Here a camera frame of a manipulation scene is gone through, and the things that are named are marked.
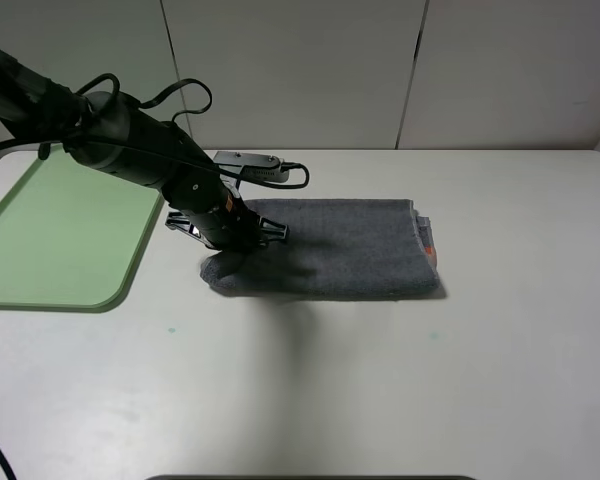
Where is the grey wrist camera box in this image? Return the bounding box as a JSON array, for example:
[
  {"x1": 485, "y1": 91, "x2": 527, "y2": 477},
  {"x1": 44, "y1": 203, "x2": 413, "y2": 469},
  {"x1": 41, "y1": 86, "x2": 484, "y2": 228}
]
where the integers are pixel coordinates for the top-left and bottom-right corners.
[{"x1": 213, "y1": 151, "x2": 289, "y2": 184}]

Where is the grey towel with orange pattern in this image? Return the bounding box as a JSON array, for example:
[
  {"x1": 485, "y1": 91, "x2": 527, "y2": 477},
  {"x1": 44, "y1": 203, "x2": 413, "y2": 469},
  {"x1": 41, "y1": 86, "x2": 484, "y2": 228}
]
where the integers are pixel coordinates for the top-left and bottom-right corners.
[{"x1": 200, "y1": 199, "x2": 440, "y2": 301}]

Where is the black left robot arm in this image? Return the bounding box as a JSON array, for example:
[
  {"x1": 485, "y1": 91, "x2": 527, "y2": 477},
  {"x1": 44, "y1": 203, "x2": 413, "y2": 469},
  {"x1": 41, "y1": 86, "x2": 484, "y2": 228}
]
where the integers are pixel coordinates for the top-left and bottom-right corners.
[{"x1": 0, "y1": 50, "x2": 288, "y2": 252}]

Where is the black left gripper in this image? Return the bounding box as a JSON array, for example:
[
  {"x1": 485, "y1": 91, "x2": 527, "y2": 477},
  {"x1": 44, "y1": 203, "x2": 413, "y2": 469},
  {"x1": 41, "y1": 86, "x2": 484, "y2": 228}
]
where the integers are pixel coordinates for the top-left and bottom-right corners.
[{"x1": 165, "y1": 184, "x2": 289, "y2": 252}]

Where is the light green plastic tray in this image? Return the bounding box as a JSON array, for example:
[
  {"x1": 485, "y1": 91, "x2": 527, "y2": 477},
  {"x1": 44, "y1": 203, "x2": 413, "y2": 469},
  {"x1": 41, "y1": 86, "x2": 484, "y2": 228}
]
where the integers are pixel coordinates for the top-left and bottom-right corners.
[{"x1": 0, "y1": 147, "x2": 162, "y2": 311}]

